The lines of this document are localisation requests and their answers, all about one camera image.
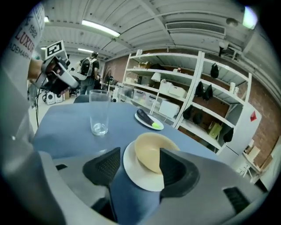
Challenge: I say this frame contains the grey chair back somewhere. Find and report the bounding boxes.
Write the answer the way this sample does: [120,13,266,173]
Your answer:
[73,94,91,104]

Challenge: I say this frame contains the white plate dish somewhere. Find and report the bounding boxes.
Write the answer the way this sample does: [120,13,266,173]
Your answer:
[122,140,165,192]
[134,113,165,131]

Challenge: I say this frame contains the clear drinking glass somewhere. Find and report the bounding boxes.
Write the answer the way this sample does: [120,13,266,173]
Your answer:
[89,89,111,137]

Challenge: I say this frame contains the long ceiling light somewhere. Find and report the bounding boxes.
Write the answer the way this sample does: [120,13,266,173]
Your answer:
[81,19,121,38]

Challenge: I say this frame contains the ceiling air vent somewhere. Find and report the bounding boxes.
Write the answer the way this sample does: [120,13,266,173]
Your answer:
[165,21,227,37]

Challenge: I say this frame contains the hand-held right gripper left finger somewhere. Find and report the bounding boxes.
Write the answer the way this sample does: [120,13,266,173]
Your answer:
[82,147,121,187]

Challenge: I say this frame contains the green box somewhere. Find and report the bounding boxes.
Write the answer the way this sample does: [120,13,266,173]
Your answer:
[207,122,222,139]

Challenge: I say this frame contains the beige bowl dish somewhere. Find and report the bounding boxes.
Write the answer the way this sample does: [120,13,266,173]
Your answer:
[134,132,181,175]

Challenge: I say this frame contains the black hanging bag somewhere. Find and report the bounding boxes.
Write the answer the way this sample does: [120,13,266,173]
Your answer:
[223,127,234,143]
[195,81,205,98]
[210,62,220,79]
[202,83,214,102]
[192,112,204,125]
[182,104,194,120]

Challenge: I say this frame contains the person's left forearm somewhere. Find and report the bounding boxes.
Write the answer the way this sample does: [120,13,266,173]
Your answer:
[27,58,45,81]

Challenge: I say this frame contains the purple eggplant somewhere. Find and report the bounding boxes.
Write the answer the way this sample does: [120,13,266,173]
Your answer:
[136,109,162,129]

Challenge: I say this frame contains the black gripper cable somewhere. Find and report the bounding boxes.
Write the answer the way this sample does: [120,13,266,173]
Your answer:
[34,87,40,128]

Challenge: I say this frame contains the person's white printed shirt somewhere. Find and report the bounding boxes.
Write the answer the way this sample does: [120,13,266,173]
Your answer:
[0,3,46,150]

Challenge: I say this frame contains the white cabinet with red mark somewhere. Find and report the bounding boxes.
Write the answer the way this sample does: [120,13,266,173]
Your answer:
[217,102,263,168]

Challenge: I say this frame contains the white shelf unit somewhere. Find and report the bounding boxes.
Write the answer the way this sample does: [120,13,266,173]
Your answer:
[122,49,253,155]

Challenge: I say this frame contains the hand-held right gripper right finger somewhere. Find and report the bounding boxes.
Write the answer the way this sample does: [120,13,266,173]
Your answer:
[159,148,201,198]

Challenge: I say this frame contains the white storage box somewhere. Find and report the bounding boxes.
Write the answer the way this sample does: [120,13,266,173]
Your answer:
[158,98,181,116]
[158,79,187,98]

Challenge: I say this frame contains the blue tablecloth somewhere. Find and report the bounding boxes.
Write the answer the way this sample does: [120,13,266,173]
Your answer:
[32,102,222,225]

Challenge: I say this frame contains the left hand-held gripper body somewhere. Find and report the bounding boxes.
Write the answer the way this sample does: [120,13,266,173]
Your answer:
[34,39,79,95]

